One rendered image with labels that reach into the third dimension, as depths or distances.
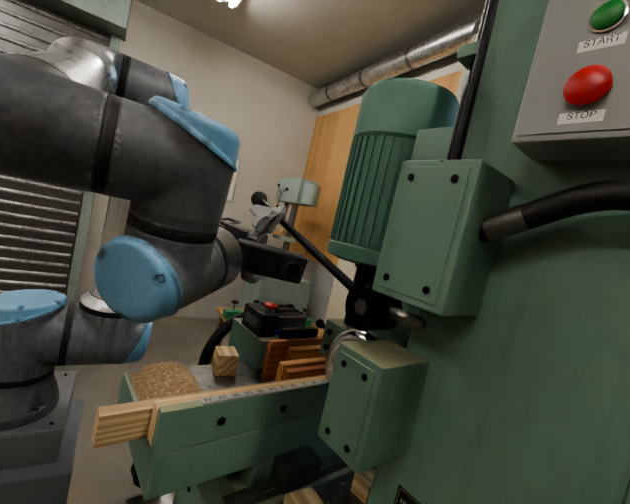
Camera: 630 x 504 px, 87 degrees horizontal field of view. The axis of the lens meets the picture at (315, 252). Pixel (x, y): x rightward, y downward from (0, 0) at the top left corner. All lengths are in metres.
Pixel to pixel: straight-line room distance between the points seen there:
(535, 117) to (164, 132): 0.32
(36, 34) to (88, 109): 3.29
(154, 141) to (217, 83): 3.37
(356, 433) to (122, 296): 0.28
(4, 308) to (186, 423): 0.58
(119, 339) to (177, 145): 0.71
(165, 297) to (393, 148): 0.41
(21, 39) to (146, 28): 0.89
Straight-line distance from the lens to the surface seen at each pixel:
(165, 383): 0.57
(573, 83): 0.36
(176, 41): 3.72
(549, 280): 0.39
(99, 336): 0.97
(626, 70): 0.36
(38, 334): 0.97
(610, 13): 0.38
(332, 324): 0.66
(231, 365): 0.67
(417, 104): 0.60
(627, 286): 0.38
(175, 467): 0.52
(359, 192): 0.58
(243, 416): 0.53
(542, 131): 0.36
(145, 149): 0.33
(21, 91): 0.34
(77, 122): 0.33
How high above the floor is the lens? 1.21
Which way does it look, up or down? 4 degrees down
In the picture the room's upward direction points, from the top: 13 degrees clockwise
